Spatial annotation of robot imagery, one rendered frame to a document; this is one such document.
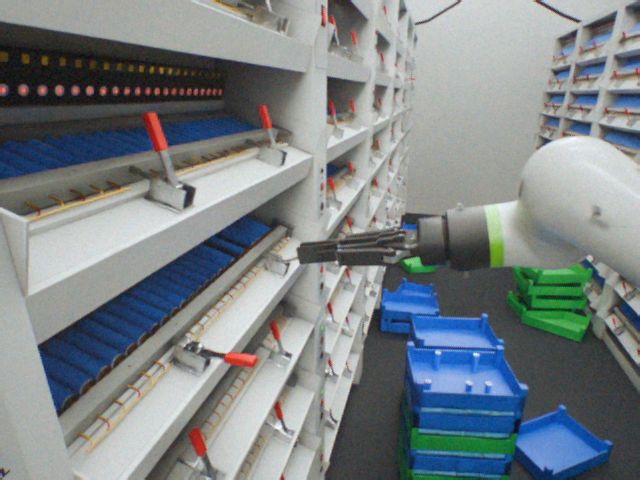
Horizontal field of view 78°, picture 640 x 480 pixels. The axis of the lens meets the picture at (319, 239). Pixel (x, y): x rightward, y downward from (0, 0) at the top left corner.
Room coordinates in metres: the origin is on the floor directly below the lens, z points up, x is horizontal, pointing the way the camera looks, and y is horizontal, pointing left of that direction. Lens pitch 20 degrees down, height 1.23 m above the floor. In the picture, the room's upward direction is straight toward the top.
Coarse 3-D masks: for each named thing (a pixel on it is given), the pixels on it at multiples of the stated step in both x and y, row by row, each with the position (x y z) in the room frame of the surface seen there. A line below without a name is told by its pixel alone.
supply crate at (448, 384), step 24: (408, 360) 1.05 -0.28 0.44; (432, 360) 1.09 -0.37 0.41; (456, 360) 1.08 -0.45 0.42; (480, 360) 1.08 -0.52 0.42; (504, 360) 1.04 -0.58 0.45; (432, 384) 0.99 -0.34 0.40; (456, 384) 0.99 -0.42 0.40; (480, 384) 0.99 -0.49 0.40; (504, 384) 0.99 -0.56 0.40; (456, 408) 0.89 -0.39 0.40; (480, 408) 0.89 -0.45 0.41; (504, 408) 0.88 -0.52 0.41
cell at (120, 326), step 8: (96, 312) 0.40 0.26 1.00; (104, 312) 0.41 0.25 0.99; (96, 320) 0.40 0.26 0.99; (104, 320) 0.40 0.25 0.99; (112, 320) 0.40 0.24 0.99; (120, 320) 0.40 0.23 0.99; (112, 328) 0.39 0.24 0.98; (120, 328) 0.39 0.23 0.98; (128, 328) 0.39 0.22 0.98; (136, 328) 0.39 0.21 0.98; (128, 336) 0.39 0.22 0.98; (136, 336) 0.39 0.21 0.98
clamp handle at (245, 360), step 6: (198, 348) 0.38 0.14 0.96; (198, 354) 0.38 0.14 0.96; (204, 354) 0.38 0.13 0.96; (210, 354) 0.38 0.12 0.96; (216, 354) 0.38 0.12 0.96; (222, 354) 0.38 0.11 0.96; (228, 354) 0.37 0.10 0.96; (234, 354) 0.37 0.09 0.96; (240, 354) 0.37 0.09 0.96; (246, 354) 0.37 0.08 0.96; (222, 360) 0.37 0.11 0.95; (228, 360) 0.37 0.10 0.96; (234, 360) 0.37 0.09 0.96; (240, 360) 0.36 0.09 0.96; (246, 360) 0.36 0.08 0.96; (252, 360) 0.36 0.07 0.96; (246, 366) 0.36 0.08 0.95; (252, 366) 0.36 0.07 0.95
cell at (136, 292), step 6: (132, 288) 0.46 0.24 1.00; (138, 288) 0.47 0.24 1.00; (132, 294) 0.46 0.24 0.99; (138, 294) 0.46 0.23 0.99; (144, 294) 0.46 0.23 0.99; (150, 294) 0.46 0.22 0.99; (144, 300) 0.45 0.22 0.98; (150, 300) 0.45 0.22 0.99; (156, 300) 0.45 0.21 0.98; (162, 300) 0.45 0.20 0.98; (156, 306) 0.45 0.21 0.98; (162, 306) 0.45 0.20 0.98; (168, 306) 0.45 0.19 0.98; (174, 306) 0.45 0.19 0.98; (168, 312) 0.44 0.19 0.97
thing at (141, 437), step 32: (288, 224) 0.79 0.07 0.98; (288, 256) 0.71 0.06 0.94; (128, 288) 0.49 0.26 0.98; (256, 288) 0.57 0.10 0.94; (288, 288) 0.67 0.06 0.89; (224, 320) 0.48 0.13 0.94; (256, 320) 0.51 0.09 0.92; (224, 352) 0.42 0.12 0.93; (160, 384) 0.35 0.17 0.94; (192, 384) 0.36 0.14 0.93; (128, 416) 0.30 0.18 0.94; (160, 416) 0.31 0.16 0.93; (96, 448) 0.26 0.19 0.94; (128, 448) 0.27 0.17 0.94; (160, 448) 0.30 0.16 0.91
